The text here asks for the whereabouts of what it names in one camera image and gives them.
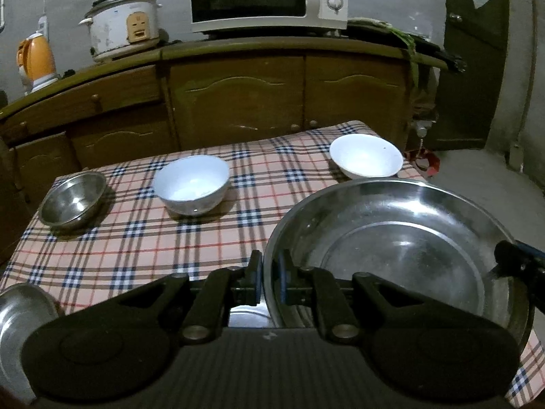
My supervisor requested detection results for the small steel bowl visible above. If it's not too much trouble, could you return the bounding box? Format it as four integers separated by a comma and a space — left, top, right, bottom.
40, 171, 107, 230

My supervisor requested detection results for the dark green door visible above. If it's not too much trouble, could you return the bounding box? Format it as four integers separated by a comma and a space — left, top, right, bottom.
425, 0, 538, 152

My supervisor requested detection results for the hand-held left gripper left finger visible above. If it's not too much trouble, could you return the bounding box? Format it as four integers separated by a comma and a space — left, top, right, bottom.
106, 250, 263, 346

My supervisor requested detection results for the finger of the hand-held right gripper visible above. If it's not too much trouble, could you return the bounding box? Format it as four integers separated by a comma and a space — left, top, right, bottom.
494, 240, 545, 308

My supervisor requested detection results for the shallow white bowl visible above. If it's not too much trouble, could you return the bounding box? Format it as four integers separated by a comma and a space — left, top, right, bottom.
329, 133, 404, 180

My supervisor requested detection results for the plaid tablecloth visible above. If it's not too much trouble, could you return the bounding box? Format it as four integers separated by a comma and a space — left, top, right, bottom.
0, 120, 545, 408

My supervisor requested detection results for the red bag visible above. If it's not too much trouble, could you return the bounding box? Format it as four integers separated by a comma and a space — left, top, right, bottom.
404, 148, 442, 178

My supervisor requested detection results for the green cloth strip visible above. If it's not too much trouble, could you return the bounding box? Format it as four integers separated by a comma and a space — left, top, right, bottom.
394, 29, 421, 88

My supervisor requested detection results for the long black object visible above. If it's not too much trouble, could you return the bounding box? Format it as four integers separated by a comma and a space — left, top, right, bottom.
347, 19, 468, 73

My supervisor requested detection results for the white rice cooker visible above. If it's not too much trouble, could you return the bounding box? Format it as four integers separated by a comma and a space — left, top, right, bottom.
78, 0, 163, 63

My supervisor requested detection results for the wooden cabinet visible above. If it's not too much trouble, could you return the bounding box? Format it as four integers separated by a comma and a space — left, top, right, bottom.
0, 36, 440, 265

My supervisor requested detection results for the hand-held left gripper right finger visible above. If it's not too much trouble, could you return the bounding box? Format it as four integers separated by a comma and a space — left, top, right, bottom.
278, 250, 431, 344

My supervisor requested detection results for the large steel plate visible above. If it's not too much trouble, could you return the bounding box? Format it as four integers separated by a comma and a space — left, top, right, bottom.
264, 179, 531, 350

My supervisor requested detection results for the orange electric kettle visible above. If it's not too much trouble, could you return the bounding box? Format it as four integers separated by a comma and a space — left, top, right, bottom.
16, 32, 59, 95

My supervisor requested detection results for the deep white bowl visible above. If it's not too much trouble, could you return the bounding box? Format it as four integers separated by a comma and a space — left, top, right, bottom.
152, 155, 231, 217

